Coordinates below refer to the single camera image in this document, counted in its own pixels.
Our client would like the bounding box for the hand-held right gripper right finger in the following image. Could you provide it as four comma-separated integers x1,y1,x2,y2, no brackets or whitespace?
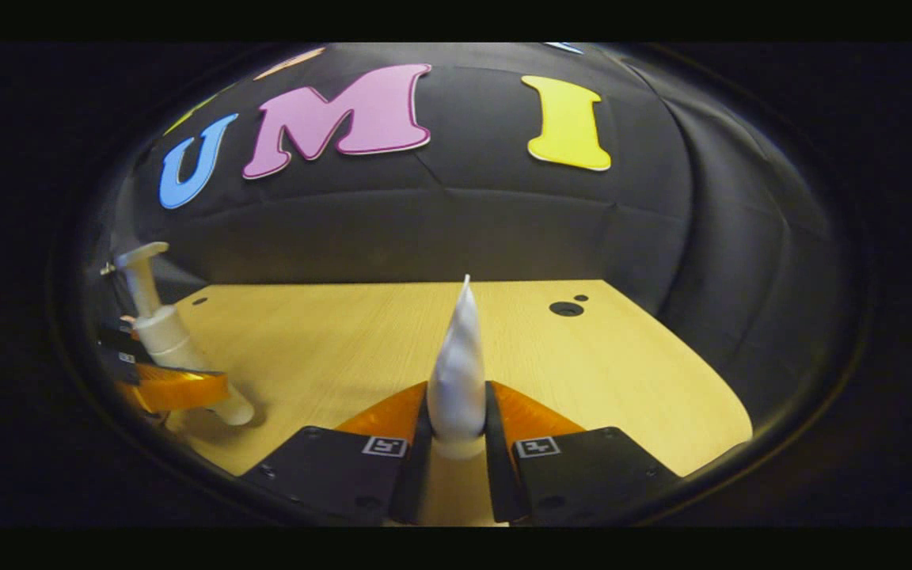
484,381,684,526

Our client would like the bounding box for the white pump bottle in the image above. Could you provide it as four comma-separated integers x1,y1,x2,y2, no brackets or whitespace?
114,241,257,427

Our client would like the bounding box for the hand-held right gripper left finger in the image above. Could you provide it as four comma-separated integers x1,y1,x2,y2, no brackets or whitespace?
236,381,435,526

